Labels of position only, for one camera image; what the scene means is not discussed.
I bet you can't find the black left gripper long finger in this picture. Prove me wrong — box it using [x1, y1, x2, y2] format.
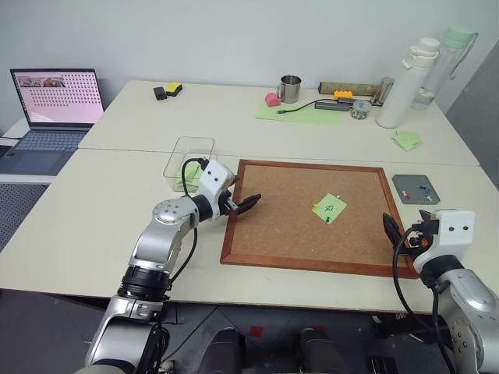
[235, 192, 262, 215]

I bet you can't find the green sticky note with drawing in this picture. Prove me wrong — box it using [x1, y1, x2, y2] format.
[311, 193, 349, 224]

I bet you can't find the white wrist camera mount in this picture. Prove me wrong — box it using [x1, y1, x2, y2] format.
[197, 158, 234, 204]
[412, 209, 477, 274]

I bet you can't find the wood framed cork board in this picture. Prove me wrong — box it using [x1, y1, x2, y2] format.
[219, 158, 421, 280]

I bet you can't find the white water bottle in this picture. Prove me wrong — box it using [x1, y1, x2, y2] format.
[375, 37, 441, 129]

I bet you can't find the light green paper sheet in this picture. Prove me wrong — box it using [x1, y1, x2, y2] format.
[255, 97, 345, 126]

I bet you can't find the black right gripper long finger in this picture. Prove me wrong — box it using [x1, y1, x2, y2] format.
[381, 211, 406, 251]

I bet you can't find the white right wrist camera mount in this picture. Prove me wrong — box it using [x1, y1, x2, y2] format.
[412, 209, 477, 274]

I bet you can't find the dark rounded shape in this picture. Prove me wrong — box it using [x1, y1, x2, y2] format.
[299, 326, 346, 374]
[202, 327, 247, 374]

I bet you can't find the clear bottle with green lid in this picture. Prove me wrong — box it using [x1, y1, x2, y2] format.
[410, 26, 480, 111]

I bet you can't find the black usb cable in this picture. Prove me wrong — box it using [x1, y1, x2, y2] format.
[276, 100, 340, 115]

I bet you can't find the rolled cork mat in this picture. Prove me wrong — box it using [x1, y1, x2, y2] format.
[318, 81, 381, 97]

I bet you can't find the folded green paper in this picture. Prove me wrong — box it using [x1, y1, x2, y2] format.
[391, 129, 424, 152]

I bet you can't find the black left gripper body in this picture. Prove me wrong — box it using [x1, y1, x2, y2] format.
[217, 175, 242, 217]

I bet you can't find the grey metal tray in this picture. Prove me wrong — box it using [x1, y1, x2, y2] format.
[391, 174, 443, 205]

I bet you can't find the stainless steel mug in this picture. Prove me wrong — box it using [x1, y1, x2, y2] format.
[276, 75, 303, 104]

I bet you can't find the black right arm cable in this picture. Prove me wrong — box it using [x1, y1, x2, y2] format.
[391, 224, 459, 374]

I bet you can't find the clear plastic container with items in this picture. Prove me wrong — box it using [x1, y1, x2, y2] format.
[349, 99, 371, 121]

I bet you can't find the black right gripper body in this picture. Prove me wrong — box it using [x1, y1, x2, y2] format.
[407, 212, 442, 251]

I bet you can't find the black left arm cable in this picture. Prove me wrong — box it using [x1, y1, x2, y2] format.
[146, 157, 208, 374]

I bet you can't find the open grey laptop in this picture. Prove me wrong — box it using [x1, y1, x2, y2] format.
[0, 68, 106, 175]

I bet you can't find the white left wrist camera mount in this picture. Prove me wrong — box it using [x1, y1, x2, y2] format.
[197, 158, 234, 204]

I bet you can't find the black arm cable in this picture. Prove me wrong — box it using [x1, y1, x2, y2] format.
[391, 224, 459, 374]
[146, 157, 208, 374]

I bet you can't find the slim metal cylinder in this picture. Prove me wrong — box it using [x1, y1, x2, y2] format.
[372, 76, 395, 108]

